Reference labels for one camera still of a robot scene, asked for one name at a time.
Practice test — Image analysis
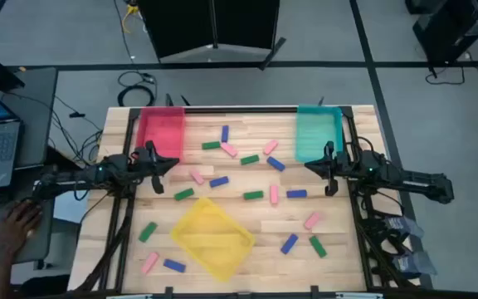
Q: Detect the grey side desk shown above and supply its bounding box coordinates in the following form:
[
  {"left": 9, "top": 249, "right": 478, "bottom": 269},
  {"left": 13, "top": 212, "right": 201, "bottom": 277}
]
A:
[{"left": 0, "top": 67, "right": 60, "bottom": 271}]

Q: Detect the black folding partition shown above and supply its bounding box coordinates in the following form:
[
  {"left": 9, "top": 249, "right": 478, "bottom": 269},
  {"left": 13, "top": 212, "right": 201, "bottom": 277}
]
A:
[{"left": 136, "top": 0, "right": 288, "bottom": 71}]

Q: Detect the red translucent plastic bin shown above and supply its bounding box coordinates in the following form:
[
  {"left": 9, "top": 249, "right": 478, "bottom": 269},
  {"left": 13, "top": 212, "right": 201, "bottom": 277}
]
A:
[{"left": 134, "top": 106, "right": 187, "bottom": 163}]

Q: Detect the black coiled cable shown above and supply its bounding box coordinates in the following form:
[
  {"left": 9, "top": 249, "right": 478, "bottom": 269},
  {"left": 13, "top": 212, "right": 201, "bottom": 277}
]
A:
[{"left": 117, "top": 70, "right": 158, "bottom": 108}]

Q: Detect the black floor cable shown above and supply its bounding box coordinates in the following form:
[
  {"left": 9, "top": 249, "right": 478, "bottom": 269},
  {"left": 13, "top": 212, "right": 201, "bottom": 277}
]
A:
[{"left": 424, "top": 65, "right": 467, "bottom": 86}]

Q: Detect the person's hand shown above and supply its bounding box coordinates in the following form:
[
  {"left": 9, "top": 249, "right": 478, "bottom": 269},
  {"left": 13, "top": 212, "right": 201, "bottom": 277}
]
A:
[{"left": 0, "top": 200, "right": 44, "bottom": 261}]

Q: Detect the black equipment cabinet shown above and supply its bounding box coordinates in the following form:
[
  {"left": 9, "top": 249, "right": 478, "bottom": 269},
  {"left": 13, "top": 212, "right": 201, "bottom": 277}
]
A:
[{"left": 404, "top": 0, "right": 478, "bottom": 67}]

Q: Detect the pale flat sheet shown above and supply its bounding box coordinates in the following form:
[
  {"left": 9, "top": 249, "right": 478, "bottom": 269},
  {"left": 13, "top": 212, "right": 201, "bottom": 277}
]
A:
[{"left": 54, "top": 191, "right": 90, "bottom": 225}]

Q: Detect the yellow floor cable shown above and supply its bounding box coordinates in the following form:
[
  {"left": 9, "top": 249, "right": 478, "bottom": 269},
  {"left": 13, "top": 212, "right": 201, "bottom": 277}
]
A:
[{"left": 121, "top": 2, "right": 141, "bottom": 34}]

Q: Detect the clear plastic bag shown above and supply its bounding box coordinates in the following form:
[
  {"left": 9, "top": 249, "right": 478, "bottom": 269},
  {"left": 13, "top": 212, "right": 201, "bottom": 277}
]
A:
[
  {"left": 382, "top": 214, "right": 426, "bottom": 240},
  {"left": 391, "top": 250, "right": 438, "bottom": 278}
]

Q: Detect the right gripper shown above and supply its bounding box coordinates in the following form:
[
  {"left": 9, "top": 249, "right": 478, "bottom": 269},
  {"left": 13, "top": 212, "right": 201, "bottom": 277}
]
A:
[{"left": 304, "top": 140, "right": 352, "bottom": 198}]

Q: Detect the yellow translucent plastic bin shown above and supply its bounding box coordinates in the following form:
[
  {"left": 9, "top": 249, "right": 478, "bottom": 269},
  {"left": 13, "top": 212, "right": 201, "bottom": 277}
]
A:
[{"left": 170, "top": 197, "right": 256, "bottom": 282}]

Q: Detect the teal translucent plastic bin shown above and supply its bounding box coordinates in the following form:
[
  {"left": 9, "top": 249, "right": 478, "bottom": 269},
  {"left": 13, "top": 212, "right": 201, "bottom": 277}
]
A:
[{"left": 295, "top": 104, "right": 344, "bottom": 164}]

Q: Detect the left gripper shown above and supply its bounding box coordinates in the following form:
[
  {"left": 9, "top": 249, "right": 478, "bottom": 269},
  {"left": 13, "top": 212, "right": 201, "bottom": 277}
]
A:
[{"left": 132, "top": 140, "right": 181, "bottom": 196}]

